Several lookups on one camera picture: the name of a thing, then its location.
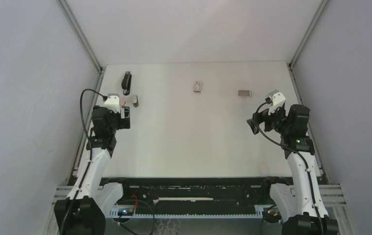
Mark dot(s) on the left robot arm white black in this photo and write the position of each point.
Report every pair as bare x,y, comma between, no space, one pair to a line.
85,208

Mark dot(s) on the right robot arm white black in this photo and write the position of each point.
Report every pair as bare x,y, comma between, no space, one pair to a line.
303,213

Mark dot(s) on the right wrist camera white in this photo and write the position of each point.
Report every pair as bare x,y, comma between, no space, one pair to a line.
276,100

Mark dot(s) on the grey small stapler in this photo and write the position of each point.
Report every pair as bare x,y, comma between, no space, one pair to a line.
135,100

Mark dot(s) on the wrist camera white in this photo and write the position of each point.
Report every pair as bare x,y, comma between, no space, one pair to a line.
112,103
276,100

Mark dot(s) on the pink and white stapler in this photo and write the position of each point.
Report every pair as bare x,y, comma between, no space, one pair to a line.
122,102

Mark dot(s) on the staple box red white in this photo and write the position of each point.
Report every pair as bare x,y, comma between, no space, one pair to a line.
197,88

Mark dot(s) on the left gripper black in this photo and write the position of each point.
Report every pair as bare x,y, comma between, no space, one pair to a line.
123,123

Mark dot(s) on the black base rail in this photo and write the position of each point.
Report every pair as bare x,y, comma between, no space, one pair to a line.
197,196

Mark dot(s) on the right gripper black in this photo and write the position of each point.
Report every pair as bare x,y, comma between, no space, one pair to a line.
264,116

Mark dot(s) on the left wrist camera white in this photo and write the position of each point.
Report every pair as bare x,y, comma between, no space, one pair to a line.
112,103

